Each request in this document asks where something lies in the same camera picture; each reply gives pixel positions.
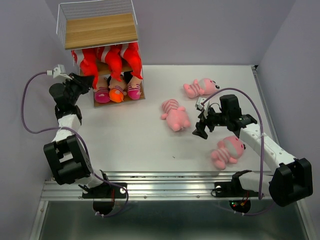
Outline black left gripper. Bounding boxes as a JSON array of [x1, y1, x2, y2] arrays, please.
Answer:
[[62, 73, 94, 106]]

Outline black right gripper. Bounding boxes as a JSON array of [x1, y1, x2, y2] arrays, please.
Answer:
[[191, 106, 229, 139]]

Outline boy doll magenta pants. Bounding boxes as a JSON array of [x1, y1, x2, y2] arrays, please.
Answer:
[[94, 76, 110, 104]]

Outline red plush corner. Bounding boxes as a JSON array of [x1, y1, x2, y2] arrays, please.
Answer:
[[71, 48, 99, 90]]

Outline large pink striped pig plush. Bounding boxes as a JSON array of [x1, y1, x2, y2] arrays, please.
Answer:
[[160, 99, 191, 132]]

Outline boy doll orange pants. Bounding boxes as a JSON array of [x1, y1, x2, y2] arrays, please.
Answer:
[[107, 74, 127, 103]]

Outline red shark plush mouth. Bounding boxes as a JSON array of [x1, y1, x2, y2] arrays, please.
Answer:
[[95, 45, 123, 81]]

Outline boy doll magenta striped shirt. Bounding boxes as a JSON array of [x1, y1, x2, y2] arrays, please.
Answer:
[[123, 71, 142, 100]]

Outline red whale plush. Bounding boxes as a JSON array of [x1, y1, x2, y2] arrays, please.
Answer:
[[117, 42, 143, 80]]

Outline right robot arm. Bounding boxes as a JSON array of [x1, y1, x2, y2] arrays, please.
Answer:
[[193, 94, 313, 207]]

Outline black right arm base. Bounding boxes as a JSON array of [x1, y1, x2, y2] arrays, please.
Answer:
[[211, 170, 258, 216]]

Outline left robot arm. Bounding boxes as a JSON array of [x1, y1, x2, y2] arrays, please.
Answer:
[[43, 73, 111, 197]]

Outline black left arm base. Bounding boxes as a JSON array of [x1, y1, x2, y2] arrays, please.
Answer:
[[78, 172, 129, 218]]

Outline pink pig plush bottom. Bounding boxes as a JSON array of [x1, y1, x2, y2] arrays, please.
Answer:
[[210, 135, 246, 170]]

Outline pink pig plush top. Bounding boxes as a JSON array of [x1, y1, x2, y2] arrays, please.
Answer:
[[183, 78, 220, 99]]

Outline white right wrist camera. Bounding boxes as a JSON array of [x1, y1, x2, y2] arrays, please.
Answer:
[[195, 97, 210, 111]]

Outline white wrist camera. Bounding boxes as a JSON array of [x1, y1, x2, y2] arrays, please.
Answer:
[[46, 64, 71, 80], [195, 97, 210, 111]]

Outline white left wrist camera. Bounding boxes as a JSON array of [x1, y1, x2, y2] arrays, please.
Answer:
[[46, 64, 71, 80]]

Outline white wire wooden shelf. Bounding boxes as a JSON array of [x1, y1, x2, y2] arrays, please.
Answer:
[[56, 0, 145, 107]]

